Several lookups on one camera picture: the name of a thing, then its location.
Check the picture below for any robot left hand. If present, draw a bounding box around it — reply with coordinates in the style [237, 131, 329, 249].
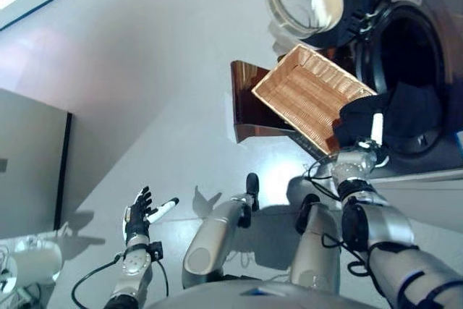
[124, 186, 180, 245]

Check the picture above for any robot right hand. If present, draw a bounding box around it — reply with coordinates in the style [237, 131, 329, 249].
[356, 113, 391, 169]

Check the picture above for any large black garment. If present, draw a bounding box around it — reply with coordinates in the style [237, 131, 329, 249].
[332, 82, 444, 149]

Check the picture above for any grey front-load washing machine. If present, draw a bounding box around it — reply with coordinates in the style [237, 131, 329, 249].
[347, 0, 463, 179]

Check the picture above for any robot left silver leg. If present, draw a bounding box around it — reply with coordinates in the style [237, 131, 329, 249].
[182, 173, 260, 288]

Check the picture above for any robot silver leg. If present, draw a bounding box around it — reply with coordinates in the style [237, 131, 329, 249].
[182, 173, 260, 288]
[289, 193, 343, 294]

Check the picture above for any rectangular wicker basket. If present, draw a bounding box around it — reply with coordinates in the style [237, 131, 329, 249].
[251, 43, 378, 156]

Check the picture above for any white rounded object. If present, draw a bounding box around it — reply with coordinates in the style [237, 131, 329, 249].
[0, 238, 64, 288]

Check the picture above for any robot right silver leg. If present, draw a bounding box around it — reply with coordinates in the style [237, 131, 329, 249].
[289, 193, 343, 294]

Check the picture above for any grey cabinet panel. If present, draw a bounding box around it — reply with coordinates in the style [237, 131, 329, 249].
[0, 88, 73, 241]

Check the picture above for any robot grey torso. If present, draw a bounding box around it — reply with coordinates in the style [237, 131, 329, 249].
[144, 276, 391, 309]

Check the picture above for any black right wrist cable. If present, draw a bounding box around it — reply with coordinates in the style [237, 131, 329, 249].
[307, 153, 388, 297]

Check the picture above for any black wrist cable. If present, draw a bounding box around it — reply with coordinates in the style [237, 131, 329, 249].
[71, 253, 170, 308]
[307, 153, 388, 297]

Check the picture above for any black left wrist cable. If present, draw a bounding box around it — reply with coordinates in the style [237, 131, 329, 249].
[71, 253, 170, 308]

